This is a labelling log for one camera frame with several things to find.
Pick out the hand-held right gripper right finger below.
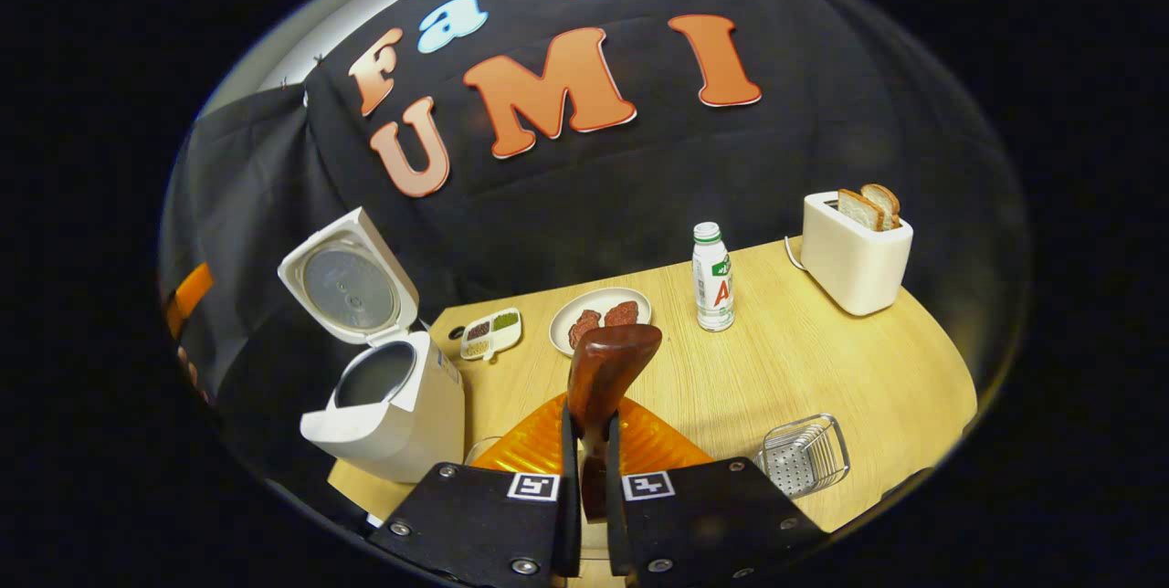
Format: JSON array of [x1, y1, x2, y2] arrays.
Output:
[[603, 394, 829, 588]]

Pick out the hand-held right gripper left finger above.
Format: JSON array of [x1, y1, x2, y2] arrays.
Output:
[[368, 390, 584, 588]]

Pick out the white divided condiment dish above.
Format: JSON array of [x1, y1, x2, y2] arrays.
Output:
[[459, 308, 524, 362]]

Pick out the cream white toaster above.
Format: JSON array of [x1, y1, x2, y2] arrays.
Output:
[[801, 191, 915, 318]]

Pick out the brown wooden spoon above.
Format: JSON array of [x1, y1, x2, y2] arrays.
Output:
[[565, 323, 664, 521]]

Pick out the black backdrop cloth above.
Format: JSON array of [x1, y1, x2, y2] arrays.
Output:
[[160, 0, 1033, 443]]

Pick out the white green-label drink bottle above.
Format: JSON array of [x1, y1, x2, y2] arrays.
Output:
[[690, 222, 737, 334]]

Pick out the white rice cooker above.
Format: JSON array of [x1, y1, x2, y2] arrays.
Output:
[[277, 207, 468, 486]]

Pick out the toast bread slice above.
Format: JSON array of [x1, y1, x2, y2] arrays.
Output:
[[837, 189, 885, 234], [861, 184, 902, 231]]

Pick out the white round plate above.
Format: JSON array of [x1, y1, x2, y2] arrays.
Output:
[[549, 287, 654, 358]]

